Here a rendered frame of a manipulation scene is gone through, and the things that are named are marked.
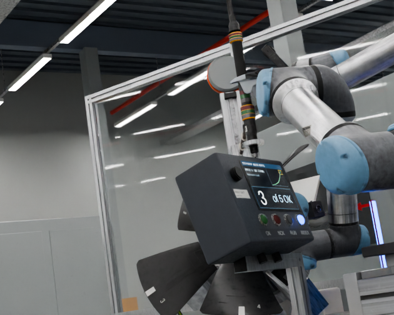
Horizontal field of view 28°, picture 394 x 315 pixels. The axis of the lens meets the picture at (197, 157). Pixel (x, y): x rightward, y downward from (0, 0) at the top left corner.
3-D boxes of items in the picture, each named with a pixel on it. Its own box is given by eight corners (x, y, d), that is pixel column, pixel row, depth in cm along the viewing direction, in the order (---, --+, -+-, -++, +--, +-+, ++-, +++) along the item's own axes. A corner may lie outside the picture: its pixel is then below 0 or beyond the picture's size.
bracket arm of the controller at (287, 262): (292, 267, 174) (289, 254, 175) (304, 265, 172) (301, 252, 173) (234, 273, 155) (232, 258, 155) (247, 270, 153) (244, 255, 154)
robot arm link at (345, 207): (343, 62, 202) (356, 250, 206) (303, 65, 199) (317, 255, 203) (363, 60, 191) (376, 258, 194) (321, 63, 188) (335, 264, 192)
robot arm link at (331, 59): (347, 72, 228) (342, 44, 230) (311, 81, 232) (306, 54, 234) (354, 77, 235) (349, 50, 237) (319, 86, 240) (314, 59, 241)
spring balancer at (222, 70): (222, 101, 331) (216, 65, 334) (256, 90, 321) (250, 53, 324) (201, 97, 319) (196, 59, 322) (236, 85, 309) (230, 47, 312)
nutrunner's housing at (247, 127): (247, 155, 244) (226, 17, 252) (260, 153, 244) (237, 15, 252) (248, 152, 240) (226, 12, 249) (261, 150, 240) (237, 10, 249)
